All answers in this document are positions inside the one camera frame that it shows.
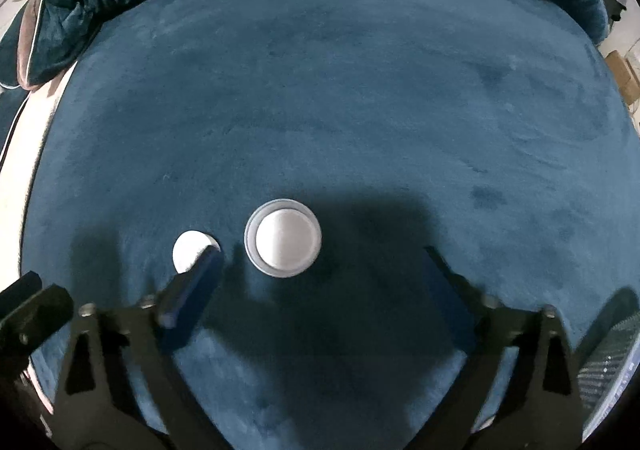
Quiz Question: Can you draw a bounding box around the pink bed sheet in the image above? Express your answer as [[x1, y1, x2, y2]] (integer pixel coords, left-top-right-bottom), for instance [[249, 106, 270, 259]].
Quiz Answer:
[[0, 70, 78, 291]]

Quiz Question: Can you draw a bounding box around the blue plastic mesh basket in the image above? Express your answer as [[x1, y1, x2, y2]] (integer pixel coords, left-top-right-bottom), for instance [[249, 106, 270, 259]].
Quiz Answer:
[[575, 286, 640, 436]]

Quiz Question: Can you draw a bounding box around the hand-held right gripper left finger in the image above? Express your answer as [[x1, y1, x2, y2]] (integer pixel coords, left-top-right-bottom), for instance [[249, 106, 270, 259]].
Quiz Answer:
[[52, 246, 223, 450]]

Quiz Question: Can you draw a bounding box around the white bottle cap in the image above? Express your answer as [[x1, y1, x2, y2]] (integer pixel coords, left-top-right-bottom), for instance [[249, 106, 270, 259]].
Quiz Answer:
[[172, 230, 222, 275]]

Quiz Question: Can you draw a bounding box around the clear rimmed white lid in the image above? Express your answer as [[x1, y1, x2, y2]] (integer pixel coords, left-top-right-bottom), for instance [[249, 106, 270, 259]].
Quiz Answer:
[[244, 199, 322, 278]]

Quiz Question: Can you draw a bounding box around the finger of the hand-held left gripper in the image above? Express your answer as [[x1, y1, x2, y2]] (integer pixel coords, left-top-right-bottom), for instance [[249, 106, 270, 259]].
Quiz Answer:
[[0, 271, 43, 311], [0, 284, 74, 366]]

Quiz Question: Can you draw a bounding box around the cardboard box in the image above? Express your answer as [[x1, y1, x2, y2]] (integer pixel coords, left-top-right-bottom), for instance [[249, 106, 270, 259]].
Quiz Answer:
[[604, 51, 640, 105]]

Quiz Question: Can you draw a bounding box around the teal plush blanket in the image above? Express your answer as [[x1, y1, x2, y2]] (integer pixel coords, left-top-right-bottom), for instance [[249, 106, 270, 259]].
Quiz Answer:
[[17, 0, 640, 450]]

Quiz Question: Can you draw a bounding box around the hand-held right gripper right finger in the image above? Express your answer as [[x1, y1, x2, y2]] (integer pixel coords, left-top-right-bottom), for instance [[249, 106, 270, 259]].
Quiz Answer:
[[410, 245, 586, 450]]

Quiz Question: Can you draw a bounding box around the teal pillow with white piping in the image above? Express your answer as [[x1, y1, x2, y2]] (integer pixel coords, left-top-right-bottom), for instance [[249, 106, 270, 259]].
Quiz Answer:
[[0, 4, 31, 90]]

